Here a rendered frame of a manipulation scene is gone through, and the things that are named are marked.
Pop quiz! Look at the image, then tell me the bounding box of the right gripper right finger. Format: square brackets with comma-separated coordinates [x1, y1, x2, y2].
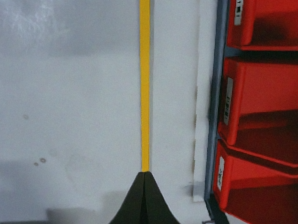
[144, 171, 180, 224]

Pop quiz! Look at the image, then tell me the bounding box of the yellow bar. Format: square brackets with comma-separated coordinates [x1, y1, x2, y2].
[140, 0, 150, 172]

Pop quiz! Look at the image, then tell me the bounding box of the grey metal shelf rack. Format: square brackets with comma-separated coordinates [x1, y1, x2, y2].
[202, 0, 298, 224]

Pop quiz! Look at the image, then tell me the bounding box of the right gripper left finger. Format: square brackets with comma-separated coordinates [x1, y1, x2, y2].
[109, 172, 145, 224]

